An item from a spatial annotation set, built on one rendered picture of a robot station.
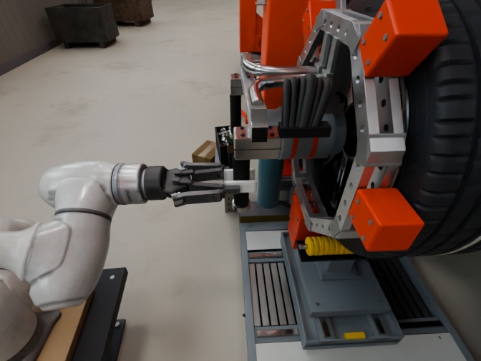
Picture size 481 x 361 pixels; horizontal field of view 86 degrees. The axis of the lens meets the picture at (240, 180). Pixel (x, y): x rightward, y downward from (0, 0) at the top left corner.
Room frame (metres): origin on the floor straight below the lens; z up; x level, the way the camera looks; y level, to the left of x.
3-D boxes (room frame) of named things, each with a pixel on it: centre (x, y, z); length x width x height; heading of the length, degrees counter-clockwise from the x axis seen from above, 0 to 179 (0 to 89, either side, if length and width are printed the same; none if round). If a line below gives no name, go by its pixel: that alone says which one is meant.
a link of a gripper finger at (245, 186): (0.43, 0.00, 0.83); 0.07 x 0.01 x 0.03; 92
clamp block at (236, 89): (0.79, -0.01, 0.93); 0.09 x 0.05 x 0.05; 93
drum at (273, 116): (0.62, -0.16, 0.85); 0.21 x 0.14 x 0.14; 93
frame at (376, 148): (0.63, -0.23, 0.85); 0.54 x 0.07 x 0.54; 3
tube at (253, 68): (0.72, -0.10, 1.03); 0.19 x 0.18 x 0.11; 93
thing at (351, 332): (0.61, -0.40, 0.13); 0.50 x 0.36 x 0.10; 3
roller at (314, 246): (0.51, -0.33, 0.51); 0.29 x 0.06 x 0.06; 93
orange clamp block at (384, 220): (0.31, -0.25, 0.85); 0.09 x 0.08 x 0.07; 3
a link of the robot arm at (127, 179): (0.44, 0.23, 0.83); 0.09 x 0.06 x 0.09; 3
